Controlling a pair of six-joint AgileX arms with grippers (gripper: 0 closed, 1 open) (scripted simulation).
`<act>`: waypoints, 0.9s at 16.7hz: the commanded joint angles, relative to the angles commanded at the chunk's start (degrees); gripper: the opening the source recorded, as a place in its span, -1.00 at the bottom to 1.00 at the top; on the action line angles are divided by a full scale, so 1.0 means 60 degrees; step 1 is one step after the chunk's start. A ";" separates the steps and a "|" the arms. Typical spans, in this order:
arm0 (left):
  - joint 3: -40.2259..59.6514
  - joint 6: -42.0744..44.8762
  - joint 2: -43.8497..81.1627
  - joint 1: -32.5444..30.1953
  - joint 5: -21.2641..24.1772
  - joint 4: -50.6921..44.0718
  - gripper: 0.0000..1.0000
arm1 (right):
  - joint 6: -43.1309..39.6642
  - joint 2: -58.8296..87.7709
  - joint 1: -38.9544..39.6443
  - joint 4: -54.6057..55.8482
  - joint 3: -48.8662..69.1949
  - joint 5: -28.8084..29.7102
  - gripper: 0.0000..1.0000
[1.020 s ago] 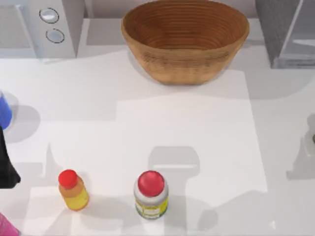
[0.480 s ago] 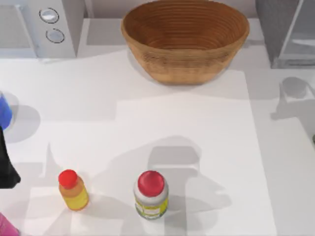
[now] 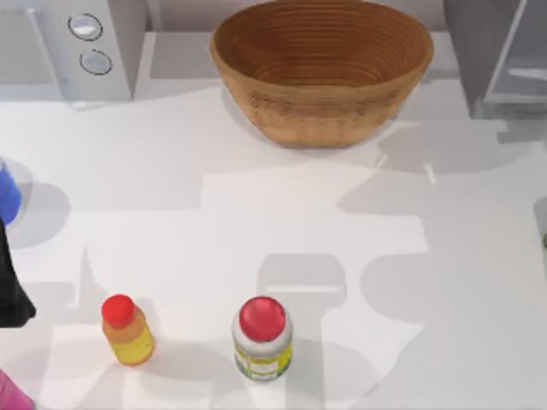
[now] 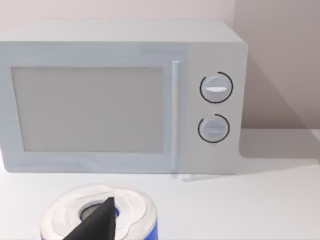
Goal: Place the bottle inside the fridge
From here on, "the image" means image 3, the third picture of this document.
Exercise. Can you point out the brown woven basket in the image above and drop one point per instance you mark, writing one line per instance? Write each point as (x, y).
(320, 85)

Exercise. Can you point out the white bottle with red cap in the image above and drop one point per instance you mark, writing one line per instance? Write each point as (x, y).
(261, 341)

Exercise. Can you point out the yellow bottle with red cap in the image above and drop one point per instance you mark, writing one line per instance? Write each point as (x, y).
(128, 337)

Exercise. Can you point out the round microwave knob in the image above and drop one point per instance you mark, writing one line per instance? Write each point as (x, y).
(95, 62)
(85, 27)

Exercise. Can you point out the pale microwave oven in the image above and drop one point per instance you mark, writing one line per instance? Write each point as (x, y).
(51, 47)

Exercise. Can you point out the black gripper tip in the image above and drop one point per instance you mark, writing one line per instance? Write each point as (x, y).
(10, 290)

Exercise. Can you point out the pink bottle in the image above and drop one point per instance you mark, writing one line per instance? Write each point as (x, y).
(10, 393)

